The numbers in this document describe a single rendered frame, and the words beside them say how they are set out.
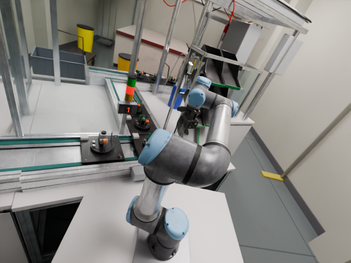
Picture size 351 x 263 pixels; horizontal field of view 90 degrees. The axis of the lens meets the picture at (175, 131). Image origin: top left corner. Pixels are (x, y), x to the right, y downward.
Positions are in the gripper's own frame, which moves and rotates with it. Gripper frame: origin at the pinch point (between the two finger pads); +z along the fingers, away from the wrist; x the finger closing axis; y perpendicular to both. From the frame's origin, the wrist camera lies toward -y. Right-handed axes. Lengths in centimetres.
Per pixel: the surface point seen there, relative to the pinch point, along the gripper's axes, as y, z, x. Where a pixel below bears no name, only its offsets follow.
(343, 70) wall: -59, -65, 294
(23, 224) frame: 5, 55, -78
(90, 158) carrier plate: -11, 26, -47
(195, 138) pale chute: -14.3, 17.4, 28.5
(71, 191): 2, 37, -56
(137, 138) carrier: -27.0, 25.5, -13.8
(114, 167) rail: -3.0, 27.3, -34.4
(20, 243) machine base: 4, 76, -82
